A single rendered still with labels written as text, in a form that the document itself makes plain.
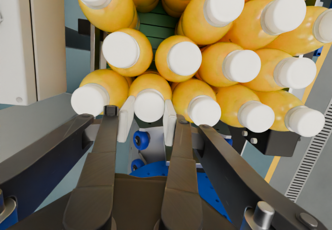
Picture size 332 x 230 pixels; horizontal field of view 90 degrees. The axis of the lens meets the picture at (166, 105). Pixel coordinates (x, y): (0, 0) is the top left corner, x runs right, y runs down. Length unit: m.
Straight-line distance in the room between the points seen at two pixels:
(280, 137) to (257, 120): 0.19
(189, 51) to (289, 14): 0.12
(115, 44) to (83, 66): 1.22
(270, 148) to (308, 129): 0.15
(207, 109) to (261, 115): 0.07
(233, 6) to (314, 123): 0.19
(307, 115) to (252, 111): 0.08
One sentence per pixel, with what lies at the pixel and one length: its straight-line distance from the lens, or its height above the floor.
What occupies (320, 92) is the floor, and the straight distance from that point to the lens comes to 1.94.
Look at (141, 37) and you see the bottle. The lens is 0.24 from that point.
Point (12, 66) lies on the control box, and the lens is 0.27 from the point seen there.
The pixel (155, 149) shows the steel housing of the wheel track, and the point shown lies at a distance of 0.44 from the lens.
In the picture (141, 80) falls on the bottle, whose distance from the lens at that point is 0.25.
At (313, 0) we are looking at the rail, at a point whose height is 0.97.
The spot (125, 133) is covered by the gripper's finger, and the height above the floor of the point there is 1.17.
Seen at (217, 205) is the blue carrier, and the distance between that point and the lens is 0.34.
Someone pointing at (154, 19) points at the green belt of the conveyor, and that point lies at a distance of 0.42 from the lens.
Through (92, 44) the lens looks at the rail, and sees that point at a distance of 0.35.
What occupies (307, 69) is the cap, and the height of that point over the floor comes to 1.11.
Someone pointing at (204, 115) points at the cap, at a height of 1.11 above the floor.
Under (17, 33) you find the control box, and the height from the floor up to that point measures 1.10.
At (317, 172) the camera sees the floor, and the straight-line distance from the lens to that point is 2.31.
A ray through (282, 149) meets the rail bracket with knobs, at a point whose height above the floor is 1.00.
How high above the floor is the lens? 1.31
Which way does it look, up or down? 75 degrees down
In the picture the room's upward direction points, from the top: 166 degrees clockwise
